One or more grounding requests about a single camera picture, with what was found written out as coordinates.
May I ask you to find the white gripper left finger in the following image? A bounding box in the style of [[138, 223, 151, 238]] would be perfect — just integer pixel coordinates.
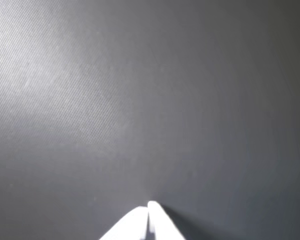
[[98, 205, 150, 240]]

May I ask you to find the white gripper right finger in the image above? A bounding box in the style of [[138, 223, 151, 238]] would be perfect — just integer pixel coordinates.
[[147, 200, 187, 240]]

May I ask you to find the dark grey mat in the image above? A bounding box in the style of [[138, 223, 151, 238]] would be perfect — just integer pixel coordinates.
[[0, 0, 300, 240]]

